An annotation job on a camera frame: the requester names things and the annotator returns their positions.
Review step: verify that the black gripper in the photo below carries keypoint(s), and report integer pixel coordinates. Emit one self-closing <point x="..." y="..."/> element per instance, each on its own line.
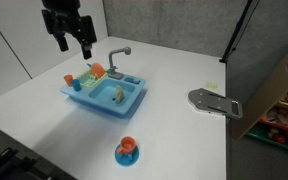
<point x="70" y="20"/>

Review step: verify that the white container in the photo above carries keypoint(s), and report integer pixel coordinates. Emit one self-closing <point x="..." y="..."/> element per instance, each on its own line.
<point x="118" y="95"/>

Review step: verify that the blue toy sink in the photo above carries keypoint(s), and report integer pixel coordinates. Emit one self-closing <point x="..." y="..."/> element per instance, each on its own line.
<point x="84" y="96"/>

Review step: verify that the orange toy plate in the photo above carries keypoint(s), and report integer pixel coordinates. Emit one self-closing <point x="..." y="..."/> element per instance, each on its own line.
<point x="97" y="70"/>

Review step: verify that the orange toy tumbler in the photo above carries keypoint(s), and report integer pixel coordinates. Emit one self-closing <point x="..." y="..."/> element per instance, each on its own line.
<point x="68" y="80"/>

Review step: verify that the yellow-green dish rack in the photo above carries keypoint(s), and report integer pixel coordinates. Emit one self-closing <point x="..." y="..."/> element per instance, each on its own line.
<point x="87" y="81"/>

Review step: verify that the blue toy tumbler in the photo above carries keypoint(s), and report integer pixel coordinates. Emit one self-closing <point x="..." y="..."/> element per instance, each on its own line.
<point x="76" y="85"/>

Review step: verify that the grey toy faucet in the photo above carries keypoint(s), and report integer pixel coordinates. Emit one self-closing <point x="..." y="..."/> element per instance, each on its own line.
<point x="111" y="60"/>

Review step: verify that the blue saucer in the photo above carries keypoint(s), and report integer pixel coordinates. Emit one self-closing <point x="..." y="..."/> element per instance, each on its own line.
<point x="127" y="161"/>

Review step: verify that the grey metal mounting plate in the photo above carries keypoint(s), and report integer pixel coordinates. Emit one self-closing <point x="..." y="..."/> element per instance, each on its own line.
<point x="200" y="100"/>

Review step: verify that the pale yellow sticky note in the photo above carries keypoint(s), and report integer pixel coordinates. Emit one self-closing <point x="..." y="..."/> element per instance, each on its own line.
<point x="211" y="86"/>

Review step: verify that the black stand pole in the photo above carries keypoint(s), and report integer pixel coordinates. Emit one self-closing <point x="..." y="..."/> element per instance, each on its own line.
<point x="232" y="43"/>

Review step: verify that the cardboard box with items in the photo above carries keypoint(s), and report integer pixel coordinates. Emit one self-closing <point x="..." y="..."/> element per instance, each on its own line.
<point x="270" y="93"/>

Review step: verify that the black camera rig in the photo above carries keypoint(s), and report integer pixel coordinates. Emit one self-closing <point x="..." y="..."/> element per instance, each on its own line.
<point x="4" y="166"/>

